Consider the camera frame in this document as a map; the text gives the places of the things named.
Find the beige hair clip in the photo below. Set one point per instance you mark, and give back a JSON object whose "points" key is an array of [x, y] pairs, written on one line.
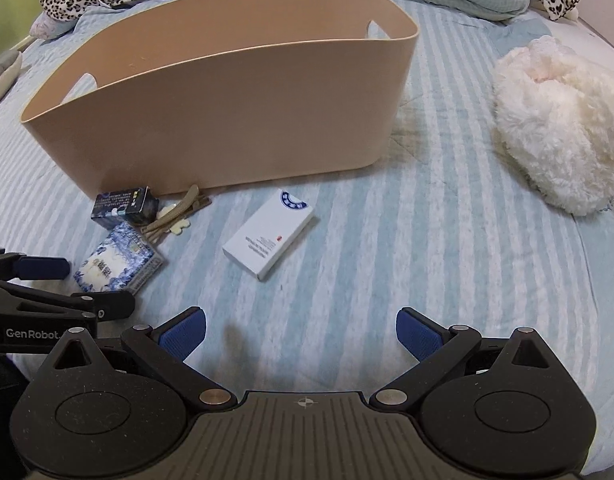
{"points": [[187, 201]]}

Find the beige plastic storage basket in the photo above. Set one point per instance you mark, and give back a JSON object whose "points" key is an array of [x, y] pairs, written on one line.
{"points": [[237, 110]]}

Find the pale pink cloth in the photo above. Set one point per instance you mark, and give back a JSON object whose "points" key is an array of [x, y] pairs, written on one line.
{"points": [[46, 27]]}

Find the white fluffy plush toy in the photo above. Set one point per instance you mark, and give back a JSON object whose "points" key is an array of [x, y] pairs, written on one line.
{"points": [[557, 125]]}

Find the grey white pillow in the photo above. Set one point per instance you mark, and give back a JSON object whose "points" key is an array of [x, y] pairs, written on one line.
{"points": [[1, 77]]}

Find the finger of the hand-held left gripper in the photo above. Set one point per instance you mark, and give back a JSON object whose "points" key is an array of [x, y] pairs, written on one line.
{"points": [[114, 305], [44, 267]]}

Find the white cardboard box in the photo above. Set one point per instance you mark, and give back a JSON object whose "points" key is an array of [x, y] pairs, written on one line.
{"points": [[268, 237]]}

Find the brown hair clip white flower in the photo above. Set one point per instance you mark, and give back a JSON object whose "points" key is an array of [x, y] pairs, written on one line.
{"points": [[162, 231]]}

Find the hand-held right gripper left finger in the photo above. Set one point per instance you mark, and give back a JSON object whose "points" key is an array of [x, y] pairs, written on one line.
{"points": [[183, 334]]}

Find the dark blue small box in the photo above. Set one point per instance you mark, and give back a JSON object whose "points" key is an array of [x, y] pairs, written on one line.
{"points": [[123, 206]]}

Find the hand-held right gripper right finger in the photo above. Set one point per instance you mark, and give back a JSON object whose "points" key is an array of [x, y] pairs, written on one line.
{"points": [[418, 335]]}

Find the blue white patterned packet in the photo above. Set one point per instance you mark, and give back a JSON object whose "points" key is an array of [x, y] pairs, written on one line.
{"points": [[118, 262]]}

